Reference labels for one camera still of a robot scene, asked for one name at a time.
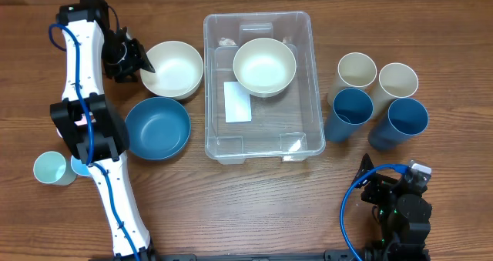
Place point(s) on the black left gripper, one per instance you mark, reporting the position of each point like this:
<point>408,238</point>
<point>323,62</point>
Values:
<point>135,58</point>

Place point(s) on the small light blue cup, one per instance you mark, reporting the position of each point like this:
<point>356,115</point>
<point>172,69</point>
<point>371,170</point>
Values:
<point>79,168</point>

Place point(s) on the clear plastic storage bin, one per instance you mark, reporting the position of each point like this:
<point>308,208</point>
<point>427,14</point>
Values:
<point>288,125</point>

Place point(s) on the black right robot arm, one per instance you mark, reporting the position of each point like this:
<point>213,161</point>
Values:
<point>401,212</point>

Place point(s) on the cream bowl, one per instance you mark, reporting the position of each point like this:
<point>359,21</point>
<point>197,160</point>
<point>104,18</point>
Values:
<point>264,67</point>
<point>178,70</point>

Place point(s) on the small pink cup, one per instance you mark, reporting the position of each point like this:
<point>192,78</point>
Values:
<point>82,121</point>

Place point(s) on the tall blue cup right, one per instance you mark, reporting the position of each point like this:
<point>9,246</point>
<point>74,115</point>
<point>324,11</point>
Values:
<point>404,119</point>

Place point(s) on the tall cream cup left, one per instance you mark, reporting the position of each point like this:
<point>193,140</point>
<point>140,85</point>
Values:
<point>354,70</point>

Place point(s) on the tall blue cup left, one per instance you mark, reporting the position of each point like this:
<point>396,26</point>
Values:
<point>350,109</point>

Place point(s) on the dark blue bowl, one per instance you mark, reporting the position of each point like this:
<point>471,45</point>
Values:
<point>159,128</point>

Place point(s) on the small mint green cup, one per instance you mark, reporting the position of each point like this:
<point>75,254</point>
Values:
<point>52,168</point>

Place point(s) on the tall cream cup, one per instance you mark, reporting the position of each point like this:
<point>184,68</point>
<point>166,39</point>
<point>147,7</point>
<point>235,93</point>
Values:
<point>354,70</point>
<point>395,81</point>

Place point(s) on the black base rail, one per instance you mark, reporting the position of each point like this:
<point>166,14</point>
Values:
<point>327,255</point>

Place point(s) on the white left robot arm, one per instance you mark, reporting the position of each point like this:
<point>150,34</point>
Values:
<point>90,125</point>

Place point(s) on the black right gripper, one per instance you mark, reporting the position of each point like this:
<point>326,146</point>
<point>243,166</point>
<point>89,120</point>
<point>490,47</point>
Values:
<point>376,184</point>

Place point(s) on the tall blue cup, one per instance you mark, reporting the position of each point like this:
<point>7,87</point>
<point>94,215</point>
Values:
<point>404,119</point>
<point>350,109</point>

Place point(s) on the tall cream cup right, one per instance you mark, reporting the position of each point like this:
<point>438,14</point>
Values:
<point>395,81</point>

